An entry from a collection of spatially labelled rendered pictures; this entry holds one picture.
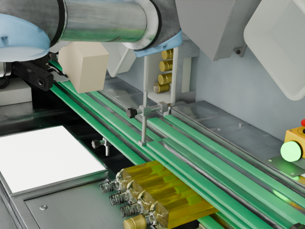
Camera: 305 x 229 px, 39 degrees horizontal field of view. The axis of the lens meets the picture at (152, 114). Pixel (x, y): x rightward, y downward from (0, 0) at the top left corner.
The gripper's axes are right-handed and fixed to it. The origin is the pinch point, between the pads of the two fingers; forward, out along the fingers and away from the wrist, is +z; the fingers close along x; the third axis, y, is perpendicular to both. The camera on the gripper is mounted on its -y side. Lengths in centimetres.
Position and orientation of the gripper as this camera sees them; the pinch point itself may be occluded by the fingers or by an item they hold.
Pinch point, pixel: (77, 58)
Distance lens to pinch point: 125.0
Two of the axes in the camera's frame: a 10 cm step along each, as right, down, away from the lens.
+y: -4.8, -6.3, 6.1
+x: -2.1, 7.6, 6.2
